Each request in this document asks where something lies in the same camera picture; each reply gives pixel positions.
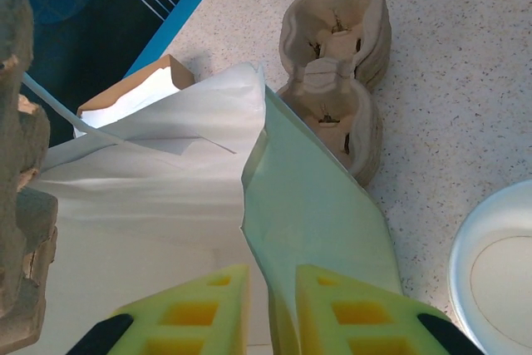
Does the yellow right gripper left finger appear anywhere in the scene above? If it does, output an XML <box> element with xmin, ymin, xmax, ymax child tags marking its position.
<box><xmin>68</xmin><ymin>263</ymin><xmax>250</xmax><ymax>355</ymax></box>

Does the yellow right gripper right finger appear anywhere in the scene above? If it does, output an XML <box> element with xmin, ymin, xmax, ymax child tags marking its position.
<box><xmin>297</xmin><ymin>264</ymin><xmax>485</xmax><ymax>355</ymax></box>

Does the floral print paper gift bag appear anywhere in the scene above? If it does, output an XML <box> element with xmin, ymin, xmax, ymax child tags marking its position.
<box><xmin>22</xmin><ymin>62</ymin><xmax>404</xmax><ymax>355</ymax></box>

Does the brown pulp cup carrier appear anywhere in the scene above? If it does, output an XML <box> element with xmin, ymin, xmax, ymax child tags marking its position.
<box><xmin>277</xmin><ymin>0</ymin><xmax>386</xmax><ymax>165</ymax></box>
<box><xmin>0</xmin><ymin>0</ymin><xmax>59</xmax><ymax>352</ymax></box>
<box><xmin>348</xmin><ymin>9</ymin><xmax>392</xmax><ymax>188</ymax></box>
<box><xmin>352</xmin><ymin>0</ymin><xmax>392</xmax><ymax>181</ymax></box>

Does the white tissue paper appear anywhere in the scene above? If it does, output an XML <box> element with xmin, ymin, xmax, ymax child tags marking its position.
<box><xmin>73</xmin><ymin>67</ymin><xmax>196</xmax><ymax>140</ymax></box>

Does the brown cardboard box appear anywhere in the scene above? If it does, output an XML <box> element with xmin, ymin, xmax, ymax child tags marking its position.
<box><xmin>76</xmin><ymin>54</ymin><xmax>196</xmax><ymax>123</ymax></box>

